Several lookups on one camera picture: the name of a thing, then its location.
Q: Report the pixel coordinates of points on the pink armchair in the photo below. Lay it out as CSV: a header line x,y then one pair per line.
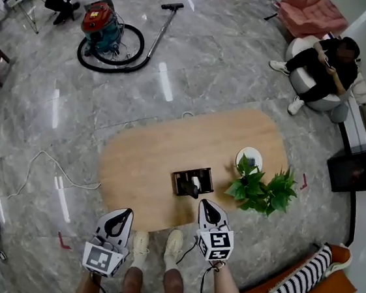
x,y
310,12

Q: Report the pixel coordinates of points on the red and teal vacuum cleaner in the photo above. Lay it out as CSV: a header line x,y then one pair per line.
x,y
97,18

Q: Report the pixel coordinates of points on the oval wooden coffee table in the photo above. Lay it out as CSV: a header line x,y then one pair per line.
x,y
155,159

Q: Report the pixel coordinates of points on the person's right forearm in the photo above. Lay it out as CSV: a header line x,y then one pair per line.
x,y
227,292

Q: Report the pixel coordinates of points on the person's right beige shoe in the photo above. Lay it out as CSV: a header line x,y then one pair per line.
x,y
173,243

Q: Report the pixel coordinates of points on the person's leg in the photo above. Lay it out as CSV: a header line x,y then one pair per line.
x,y
173,286
134,281

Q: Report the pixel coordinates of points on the white beanbag seat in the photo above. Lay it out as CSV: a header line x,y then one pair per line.
x,y
300,78

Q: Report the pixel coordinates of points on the person's left forearm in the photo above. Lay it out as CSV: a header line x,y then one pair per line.
x,y
86,290

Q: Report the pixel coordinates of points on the grey board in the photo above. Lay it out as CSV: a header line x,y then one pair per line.
x,y
102,2

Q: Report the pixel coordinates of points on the dark brown remote holder box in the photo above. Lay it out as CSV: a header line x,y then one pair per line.
x,y
207,181

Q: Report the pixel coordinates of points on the green potted plant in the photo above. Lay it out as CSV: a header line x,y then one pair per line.
x,y
253,190

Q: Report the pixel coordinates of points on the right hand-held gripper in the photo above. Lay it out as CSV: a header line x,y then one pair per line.
x,y
219,242

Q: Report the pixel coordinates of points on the grey round cushion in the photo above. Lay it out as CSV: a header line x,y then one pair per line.
x,y
339,113

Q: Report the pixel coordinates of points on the person's right leg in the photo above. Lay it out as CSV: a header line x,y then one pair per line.
x,y
173,286

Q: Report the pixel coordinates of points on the person's left leg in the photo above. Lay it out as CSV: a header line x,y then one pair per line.
x,y
134,281

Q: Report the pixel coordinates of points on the white low bench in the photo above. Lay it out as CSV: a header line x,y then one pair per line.
x,y
355,136

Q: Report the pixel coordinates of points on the person's beige shoe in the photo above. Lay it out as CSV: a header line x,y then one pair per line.
x,y
140,243
173,243

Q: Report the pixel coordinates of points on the orange sofa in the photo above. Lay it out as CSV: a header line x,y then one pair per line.
x,y
340,292

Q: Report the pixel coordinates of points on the white round dish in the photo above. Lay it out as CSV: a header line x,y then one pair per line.
x,y
251,152

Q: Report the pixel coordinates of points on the cream tote bag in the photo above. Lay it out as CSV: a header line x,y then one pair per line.
x,y
363,91

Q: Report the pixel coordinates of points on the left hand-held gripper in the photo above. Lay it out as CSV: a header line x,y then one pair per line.
x,y
99,259

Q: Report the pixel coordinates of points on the person's left beige shoe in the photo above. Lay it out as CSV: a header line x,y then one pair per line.
x,y
140,243

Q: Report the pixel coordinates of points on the black glass-door cabinet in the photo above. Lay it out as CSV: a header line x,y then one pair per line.
x,y
357,169

